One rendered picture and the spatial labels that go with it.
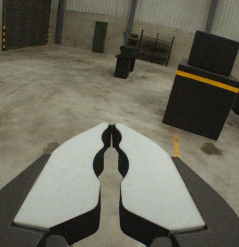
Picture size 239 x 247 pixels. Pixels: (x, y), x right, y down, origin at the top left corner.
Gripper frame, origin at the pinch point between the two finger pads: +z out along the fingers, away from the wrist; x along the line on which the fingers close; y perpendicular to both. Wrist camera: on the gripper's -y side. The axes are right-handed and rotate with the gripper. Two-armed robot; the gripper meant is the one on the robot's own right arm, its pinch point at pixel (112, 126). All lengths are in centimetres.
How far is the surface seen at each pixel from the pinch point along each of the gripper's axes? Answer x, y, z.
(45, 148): -91, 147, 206
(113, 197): 3, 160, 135
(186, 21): 440, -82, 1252
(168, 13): 326, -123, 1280
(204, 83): 168, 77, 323
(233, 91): 220, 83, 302
